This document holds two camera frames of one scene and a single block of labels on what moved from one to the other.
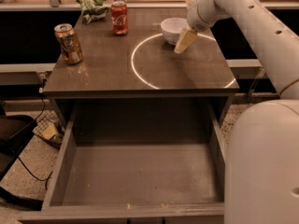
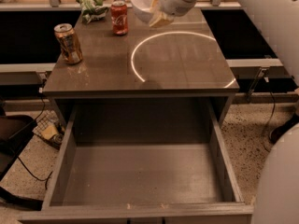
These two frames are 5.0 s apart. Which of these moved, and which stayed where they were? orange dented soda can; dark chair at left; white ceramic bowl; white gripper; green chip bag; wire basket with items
Moved: white ceramic bowl; white gripper
Stayed: wire basket with items; green chip bag; dark chair at left; orange dented soda can
